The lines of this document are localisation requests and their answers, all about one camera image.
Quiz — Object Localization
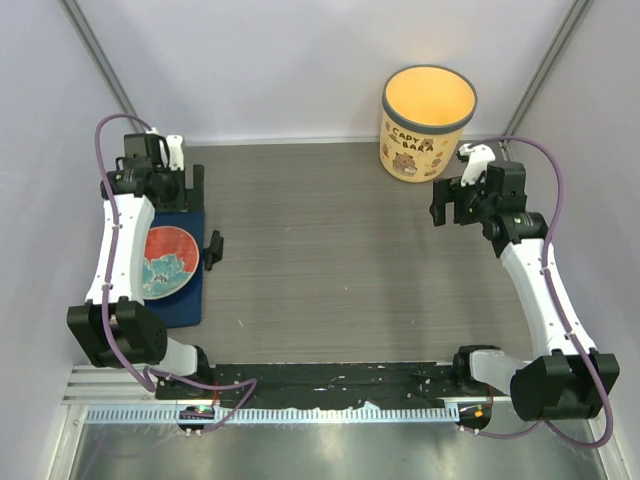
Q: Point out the left aluminium corner post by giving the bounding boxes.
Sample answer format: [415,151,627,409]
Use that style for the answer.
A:
[58,0,137,116]

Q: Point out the red and teal plate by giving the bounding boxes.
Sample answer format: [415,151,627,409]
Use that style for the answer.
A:
[142,226,200,301]

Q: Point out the blue tray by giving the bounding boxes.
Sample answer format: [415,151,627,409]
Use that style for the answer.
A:
[144,212,204,329]

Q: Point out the perforated cable duct strip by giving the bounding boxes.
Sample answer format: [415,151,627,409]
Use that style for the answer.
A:
[85,403,459,425]

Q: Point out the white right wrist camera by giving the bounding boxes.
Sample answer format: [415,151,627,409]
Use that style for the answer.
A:
[456,143,496,187]

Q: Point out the right aluminium corner post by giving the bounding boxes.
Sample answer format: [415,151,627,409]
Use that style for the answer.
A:
[504,0,594,136]

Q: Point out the aluminium corner post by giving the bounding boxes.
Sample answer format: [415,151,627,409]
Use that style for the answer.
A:
[58,0,137,116]
[504,0,594,136]

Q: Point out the aluminium frame rail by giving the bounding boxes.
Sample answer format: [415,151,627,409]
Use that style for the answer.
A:
[62,365,170,405]

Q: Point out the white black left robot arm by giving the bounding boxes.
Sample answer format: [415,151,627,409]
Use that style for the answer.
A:
[67,130,224,399]

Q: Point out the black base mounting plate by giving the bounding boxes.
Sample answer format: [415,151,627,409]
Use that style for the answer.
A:
[154,360,512,409]

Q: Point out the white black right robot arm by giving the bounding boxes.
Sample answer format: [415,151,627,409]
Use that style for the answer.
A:
[430,161,620,421]

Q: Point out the yellow capybara trash bin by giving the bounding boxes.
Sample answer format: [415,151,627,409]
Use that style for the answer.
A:
[379,65,478,184]

